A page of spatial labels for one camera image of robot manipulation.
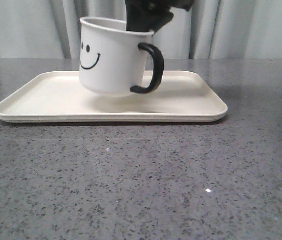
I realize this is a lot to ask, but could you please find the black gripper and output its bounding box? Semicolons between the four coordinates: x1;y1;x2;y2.
125;0;194;33

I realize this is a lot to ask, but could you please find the white smiley mug black handle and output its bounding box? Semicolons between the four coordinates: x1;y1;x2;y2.
79;17;165;97

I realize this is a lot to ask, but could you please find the cream rectangular plastic tray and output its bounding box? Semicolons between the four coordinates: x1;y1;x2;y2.
0;71;228;123

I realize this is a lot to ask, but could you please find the light grey curtain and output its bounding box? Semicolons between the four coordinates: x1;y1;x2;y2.
0;0;282;60

